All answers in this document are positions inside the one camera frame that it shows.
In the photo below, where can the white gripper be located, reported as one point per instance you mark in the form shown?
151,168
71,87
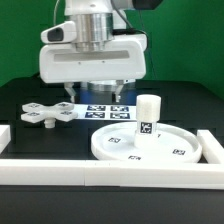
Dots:
60,61

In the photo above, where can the white round table top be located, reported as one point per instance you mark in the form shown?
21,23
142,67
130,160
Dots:
122,141

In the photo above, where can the white sheet with fiducial markers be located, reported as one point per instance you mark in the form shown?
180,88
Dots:
105,112

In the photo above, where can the white cross-shaped table base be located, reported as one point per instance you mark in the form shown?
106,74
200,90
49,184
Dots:
34,113

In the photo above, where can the white left fence block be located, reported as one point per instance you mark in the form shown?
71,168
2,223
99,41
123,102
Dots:
5,137

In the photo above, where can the white front fence bar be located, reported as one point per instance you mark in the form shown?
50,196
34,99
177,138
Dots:
110,173

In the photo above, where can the white fence bar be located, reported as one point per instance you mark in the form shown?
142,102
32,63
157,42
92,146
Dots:
110,173
212,150

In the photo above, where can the white right fence bar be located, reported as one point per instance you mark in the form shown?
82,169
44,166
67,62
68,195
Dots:
212,150

